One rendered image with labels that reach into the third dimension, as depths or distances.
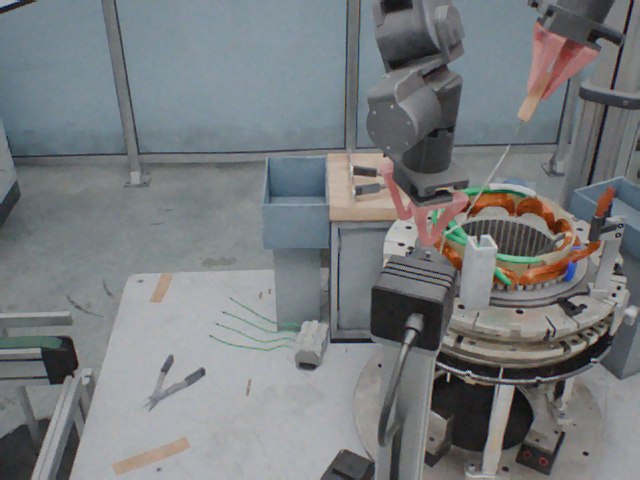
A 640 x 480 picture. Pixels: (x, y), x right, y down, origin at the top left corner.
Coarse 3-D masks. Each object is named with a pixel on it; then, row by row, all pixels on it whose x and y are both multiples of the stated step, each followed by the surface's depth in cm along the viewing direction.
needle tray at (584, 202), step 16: (576, 192) 118; (592, 192) 121; (624, 192) 122; (576, 208) 119; (592, 208) 116; (624, 208) 121; (624, 240) 111; (624, 256) 114; (624, 272) 115; (624, 336) 119; (624, 352) 120; (608, 368) 124; (624, 368) 121
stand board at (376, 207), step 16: (336, 160) 127; (352, 160) 127; (368, 160) 127; (384, 160) 127; (336, 176) 122; (336, 192) 118; (384, 192) 118; (336, 208) 114; (352, 208) 114; (368, 208) 114; (384, 208) 114
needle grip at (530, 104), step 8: (544, 80) 84; (536, 88) 84; (544, 88) 84; (528, 96) 85; (536, 96) 85; (528, 104) 85; (536, 104) 85; (520, 112) 86; (528, 112) 85; (528, 120) 86
